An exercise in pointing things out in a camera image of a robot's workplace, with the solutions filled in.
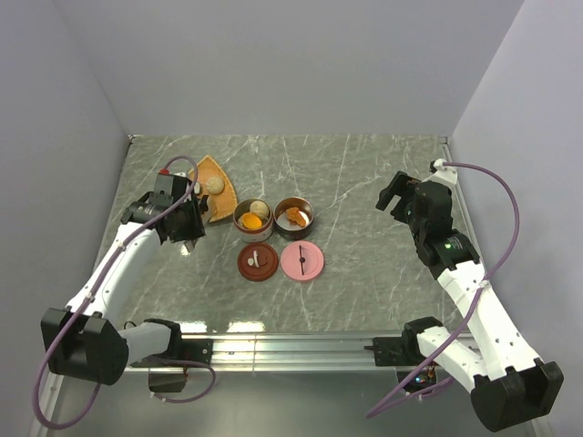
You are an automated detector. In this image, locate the woven bamboo tray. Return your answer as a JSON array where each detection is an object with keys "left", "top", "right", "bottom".
[{"left": 189, "top": 155, "right": 239, "bottom": 223}]

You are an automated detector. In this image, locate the fried chicken piece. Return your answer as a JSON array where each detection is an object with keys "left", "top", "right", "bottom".
[{"left": 286, "top": 207, "right": 307, "bottom": 228}]

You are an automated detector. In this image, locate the aluminium rail frame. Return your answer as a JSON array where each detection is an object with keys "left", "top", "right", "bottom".
[{"left": 29, "top": 330, "right": 552, "bottom": 437}]

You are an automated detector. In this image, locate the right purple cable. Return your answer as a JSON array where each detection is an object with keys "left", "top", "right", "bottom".
[{"left": 364, "top": 159, "right": 520, "bottom": 419}]

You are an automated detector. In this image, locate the white steel lunch tin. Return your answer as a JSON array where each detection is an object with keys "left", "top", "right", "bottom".
[{"left": 233, "top": 198, "right": 274, "bottom": 243}]

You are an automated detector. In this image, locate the dark steel lunch tin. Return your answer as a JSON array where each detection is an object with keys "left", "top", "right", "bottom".
[{"left": 274, "top": 197, "right": 314, "bottom": 240}]

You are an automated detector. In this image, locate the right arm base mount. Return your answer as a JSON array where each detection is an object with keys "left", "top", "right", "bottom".
[{"left": 363, "top": 335, "right": 445, "bottom": 397}]

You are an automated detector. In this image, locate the pink round lid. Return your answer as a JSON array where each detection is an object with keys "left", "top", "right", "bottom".
[{"left": 280, "top": 240, "right": 324, "bottom": 282}]

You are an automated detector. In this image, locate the white dumpling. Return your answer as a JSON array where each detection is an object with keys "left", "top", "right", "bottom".
[{"left": 205, "top": 176, "right": 225, "bottom": 195}]

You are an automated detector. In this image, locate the orange egg tart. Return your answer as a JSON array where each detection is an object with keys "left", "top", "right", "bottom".
[{"left": 238, "top": 212, "right": 263, "bottom": 230}]

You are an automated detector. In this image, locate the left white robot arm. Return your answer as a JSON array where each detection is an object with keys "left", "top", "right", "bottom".
[{"left": 41, "top": 169, "right": 205, "bottom": 385}]

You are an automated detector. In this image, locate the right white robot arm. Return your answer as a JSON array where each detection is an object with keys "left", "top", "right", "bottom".
[{"left": 376, "top": 168, "right": 564, "bottom": 432}]

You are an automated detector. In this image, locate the brown round lid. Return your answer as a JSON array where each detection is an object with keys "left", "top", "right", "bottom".
[{"left": 237, "top": 242, "right": 279, "bottom": 282}]

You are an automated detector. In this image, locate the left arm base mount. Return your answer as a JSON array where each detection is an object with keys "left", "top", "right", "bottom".
[{"left": 127, "top": 338, "right": 216, "bottom": 400}]

